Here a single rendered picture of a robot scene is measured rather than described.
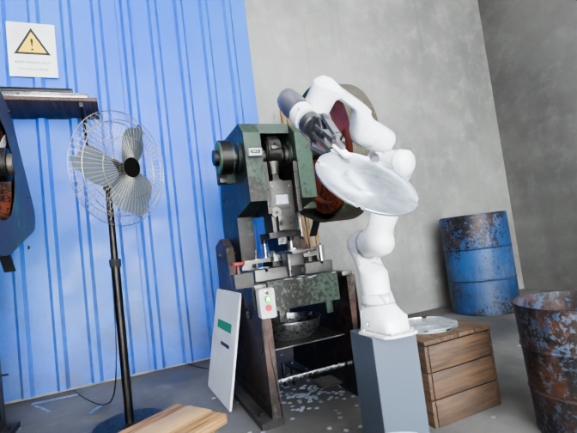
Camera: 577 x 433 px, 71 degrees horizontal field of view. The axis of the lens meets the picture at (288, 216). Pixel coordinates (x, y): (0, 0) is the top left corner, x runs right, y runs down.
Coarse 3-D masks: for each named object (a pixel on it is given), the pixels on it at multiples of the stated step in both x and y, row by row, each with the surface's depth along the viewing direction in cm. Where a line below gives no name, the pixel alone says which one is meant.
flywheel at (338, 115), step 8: (336, 104) 224; (336, 112) 232; (344, 112) 217; (336, 120) 232; (344, 120) 217; (344, 128) 225; (344, 136) 225; (320, 144) 245; (344, 144) 243; (352, 152) 213; (320, 184) 257; (328, 192) 248; (320, 200) 254; (328, 200) 249; (336, 200) 233; (320, 208) 252; (328, 208) 243; (336, 208) 234
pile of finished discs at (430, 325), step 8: (416, 320) 201; (424, 320) 196; (432, 320) 194; (440, 320) 195; (448, 320) 193; (456, 320) 189; (416, 328) 185; (424, 328) 184; (432, 328) 182; (440, 328) 180; (448, 328) 179
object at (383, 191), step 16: (320, 160) 110; (336, 160) 113; (352, 160) 116; (368, 160) 119; (320, 176) 103; (336, 176) 106; (352, 176) 107; (368, 176) 110; (384, 176) 114; (400, 176) 116; (336, 192) 98; (352, 192) 101; (368, 192) 103; (384, 192) 105; (400, 192) 109; (368, 208) 98; (384, 208) 100; (400, 208) 102
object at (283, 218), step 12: (276, 180) 226; (288, 180) 225; (276, 192) 221; (288, 192) 224; (276, 204) 220; (288, 204) 223; (264, 216) 228; (276, 216) 218; (288, 216) 219; (276, 228) 219; (288, 228) 218
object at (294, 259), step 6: (282, 252) 209; (288, 252) 201; (294, 252) 198; (300, 252) 199; (282, 258) 215; (288, 258) 209; (294, 258) 210; (300, 258) 212; (288, 264) 209; (294, 264) 210; (300, 264) 211; (288, 270) 209; (294, 270) 209; (300, 270) 211; (288, 276) 209
